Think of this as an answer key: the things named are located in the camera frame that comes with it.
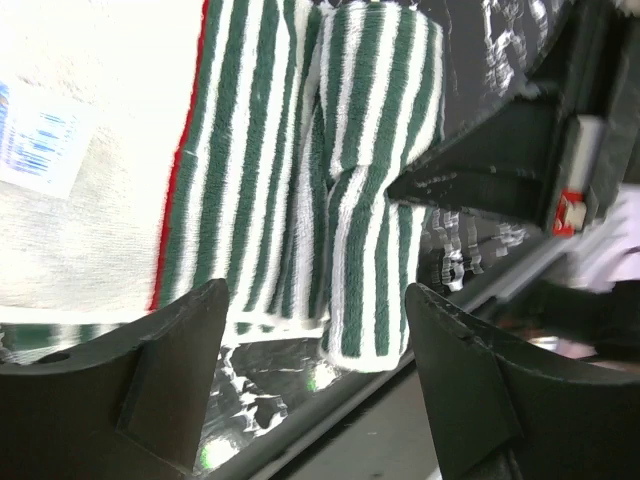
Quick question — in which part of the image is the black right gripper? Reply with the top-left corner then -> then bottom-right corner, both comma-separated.
388,1 -> 639,235

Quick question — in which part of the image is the green white striped towel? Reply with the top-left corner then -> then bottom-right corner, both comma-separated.
1,1 -> 444,372

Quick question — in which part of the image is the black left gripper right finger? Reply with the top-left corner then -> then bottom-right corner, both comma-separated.
405,284 -> 639,479

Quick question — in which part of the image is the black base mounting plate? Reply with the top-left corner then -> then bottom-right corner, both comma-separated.
219,239 -> 576,480

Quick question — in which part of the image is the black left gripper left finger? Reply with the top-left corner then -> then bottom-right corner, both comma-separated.
1,279 -> 229,480

